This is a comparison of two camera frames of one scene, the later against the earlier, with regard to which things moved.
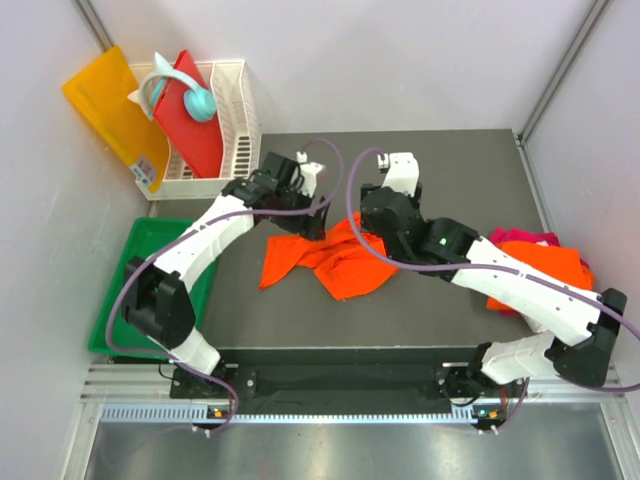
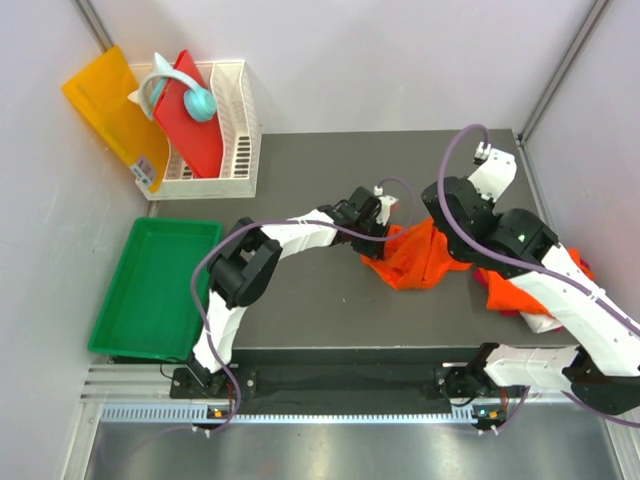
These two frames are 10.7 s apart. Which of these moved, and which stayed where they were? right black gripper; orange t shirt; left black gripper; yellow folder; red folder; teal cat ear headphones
Moved: orange t shirt; left black gripper; right black gripper
Stayed: yellow folder; red folder; teal cat ear headphones
